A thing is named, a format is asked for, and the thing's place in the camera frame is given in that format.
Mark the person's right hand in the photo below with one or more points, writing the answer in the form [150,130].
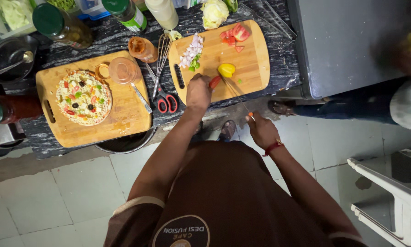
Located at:
[264,132]

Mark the person's left hand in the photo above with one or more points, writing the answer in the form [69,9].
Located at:
[198,92]

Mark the person's left fingers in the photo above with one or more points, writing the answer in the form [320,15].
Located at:
[198,78]

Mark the red bell pepper piece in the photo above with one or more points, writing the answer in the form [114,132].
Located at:
[215,82]

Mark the pile of chopped green pepper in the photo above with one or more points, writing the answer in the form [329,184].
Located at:
[195,63]

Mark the pile of chopped onion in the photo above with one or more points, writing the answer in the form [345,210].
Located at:
[191,51]

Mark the yellow bell pepper piece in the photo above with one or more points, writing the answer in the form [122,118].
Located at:
[226,70]

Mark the red and black scissors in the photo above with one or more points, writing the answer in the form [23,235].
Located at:
[166,101]

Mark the metal whisk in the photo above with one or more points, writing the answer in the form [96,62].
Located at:
[162,51]

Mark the small cabbage piece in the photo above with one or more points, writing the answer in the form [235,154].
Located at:
[174,35]

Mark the small tomato piece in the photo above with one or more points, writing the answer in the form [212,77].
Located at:
[239,48]

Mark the wooden cutting board with vegetables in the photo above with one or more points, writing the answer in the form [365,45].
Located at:
[250,68]

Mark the steel butter knife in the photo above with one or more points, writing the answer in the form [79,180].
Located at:
[142,98]

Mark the person's sandalled foot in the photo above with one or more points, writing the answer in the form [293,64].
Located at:
[227,130]

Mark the pile of cut tomato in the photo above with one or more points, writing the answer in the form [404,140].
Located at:
[238,33]

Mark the orange sauce jar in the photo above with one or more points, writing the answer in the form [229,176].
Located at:
[142,49]

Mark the cabbage head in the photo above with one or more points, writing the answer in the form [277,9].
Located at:
[214,13]

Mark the white squeeze bottle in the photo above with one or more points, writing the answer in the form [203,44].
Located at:
[162,13]

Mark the green bell pepper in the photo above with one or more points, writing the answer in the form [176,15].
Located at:
[231,4]

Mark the wooden cutting board with pizza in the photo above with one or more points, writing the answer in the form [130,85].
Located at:
[126,120]

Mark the green lidded sauce bottle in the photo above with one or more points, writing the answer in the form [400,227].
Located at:
[126,13]

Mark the metal tongs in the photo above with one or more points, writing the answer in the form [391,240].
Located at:
[277,24]

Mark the black round pan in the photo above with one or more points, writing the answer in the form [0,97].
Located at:
[126,144]

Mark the vegetable topped pizza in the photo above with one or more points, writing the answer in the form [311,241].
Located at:
[83,97]

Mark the brown apron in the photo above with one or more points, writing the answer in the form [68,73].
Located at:
[226,199]

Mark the blue tray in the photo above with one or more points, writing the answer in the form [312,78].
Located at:
[92,12]

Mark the grey refrigerator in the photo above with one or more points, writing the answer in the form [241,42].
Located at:
[339,44]

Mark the large green lidded pickle jar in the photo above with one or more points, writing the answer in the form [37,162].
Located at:
[61,25]

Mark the tub of green chillies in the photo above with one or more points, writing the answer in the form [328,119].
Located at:
[64,4]

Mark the steel spoon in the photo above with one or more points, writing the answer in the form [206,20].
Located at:
[27,57]

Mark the red sauce bottle green cap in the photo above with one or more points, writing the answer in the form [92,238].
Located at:
[18,108]

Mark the black pan with spoon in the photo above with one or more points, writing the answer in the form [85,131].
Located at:
[6,56]

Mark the plastic tub of shredded cabbage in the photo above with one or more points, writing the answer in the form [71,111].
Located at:
[11,15]

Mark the white plastic chair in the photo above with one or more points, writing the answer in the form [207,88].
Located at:
[404,205]

